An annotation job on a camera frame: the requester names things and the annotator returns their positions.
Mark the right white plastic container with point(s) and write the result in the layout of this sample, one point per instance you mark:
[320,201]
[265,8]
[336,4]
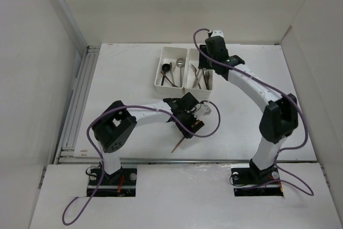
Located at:
[193,58]

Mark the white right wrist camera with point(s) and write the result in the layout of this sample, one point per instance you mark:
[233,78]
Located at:
[215,32]

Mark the dark wooden fork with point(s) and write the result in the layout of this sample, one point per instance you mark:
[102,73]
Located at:
[202,80]

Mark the silver metal fork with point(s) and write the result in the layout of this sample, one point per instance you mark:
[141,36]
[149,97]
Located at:
[202,84]

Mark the white plastic container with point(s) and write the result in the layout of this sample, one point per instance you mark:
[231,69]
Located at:
[193,58]
[169,77]

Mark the aluminium side rail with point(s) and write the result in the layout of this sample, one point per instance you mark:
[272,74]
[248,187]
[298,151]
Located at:
[80,90]

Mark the left white plastic container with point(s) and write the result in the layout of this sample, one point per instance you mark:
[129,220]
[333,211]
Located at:
[169,77]

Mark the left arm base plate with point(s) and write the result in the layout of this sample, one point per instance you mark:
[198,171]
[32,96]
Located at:
[122,184]

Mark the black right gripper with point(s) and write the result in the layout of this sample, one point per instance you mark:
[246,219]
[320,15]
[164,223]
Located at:
[202,61]

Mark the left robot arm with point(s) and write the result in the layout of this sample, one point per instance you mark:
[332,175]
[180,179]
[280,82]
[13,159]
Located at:
[118,121]

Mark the copper metal fork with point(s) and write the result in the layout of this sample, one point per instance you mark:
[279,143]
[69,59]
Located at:
[195,70]

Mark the aluminium front rail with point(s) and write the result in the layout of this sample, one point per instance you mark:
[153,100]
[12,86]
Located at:
[87,160]

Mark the beige plastic spoon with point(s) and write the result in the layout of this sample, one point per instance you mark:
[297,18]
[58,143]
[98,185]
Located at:
[172,69]

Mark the brown wooden spoon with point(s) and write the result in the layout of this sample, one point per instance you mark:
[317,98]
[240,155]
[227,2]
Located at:
[165,77]

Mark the copper metal spoon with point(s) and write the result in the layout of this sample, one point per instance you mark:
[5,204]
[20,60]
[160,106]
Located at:
[178,144]

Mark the black handled fork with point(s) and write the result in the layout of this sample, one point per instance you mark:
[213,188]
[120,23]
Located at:
[207,77]

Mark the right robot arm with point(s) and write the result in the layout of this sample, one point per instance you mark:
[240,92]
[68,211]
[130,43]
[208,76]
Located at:
[279,116]

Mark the black plastic ladle spoon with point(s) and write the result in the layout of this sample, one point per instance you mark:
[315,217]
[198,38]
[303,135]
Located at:
[164,69]

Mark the silver slotted spoon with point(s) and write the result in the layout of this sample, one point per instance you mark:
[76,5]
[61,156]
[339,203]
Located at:
[180,63]

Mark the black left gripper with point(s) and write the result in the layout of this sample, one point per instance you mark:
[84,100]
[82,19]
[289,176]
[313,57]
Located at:
[193,128]

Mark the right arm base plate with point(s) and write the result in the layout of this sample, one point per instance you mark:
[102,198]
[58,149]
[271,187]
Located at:
[245,185]

